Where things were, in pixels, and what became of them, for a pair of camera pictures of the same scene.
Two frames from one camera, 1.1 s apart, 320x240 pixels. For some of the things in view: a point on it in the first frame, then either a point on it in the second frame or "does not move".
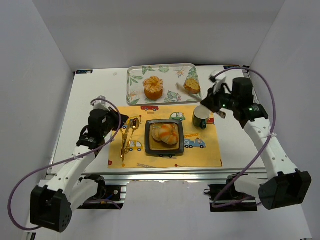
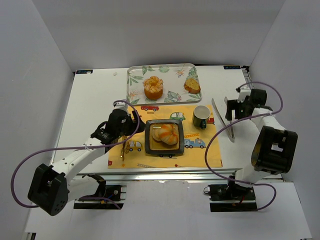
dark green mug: (201, 113) does not move
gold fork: (123, 147) does not move
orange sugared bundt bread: (153, 87) does not move
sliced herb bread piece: (192, 86) does not move
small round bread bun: (156, 134) does not move
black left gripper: (117, 119) -> (136, 122)
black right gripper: (211, 102) -> (231, 109)
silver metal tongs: (220, 113) -> (231, 135)
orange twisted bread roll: (168, 133) does not move
